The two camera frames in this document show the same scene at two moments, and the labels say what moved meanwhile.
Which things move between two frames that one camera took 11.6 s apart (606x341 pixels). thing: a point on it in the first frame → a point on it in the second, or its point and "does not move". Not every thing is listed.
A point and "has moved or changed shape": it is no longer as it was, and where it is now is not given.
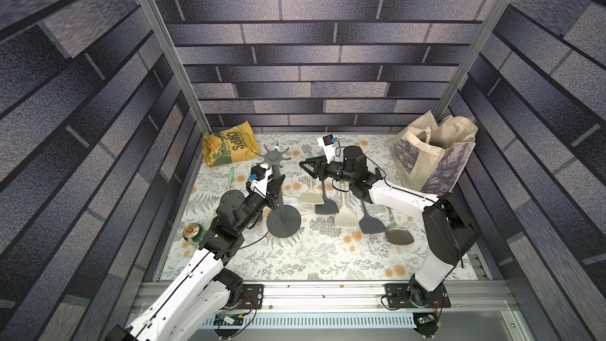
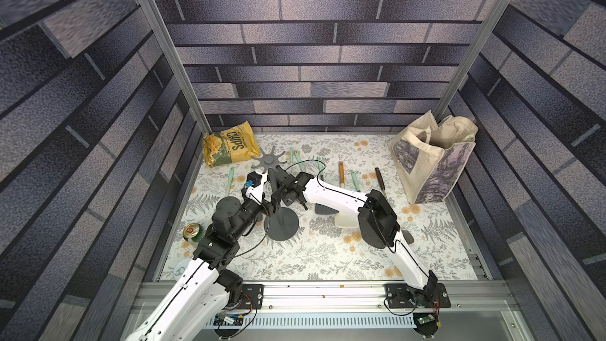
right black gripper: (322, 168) → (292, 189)
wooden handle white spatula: (344, 217) does not move
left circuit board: (225, 318) does not move
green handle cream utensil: (312, 197) has moved or changed shape
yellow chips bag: (233, 144) does not move
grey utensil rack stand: (286, 220) does not move
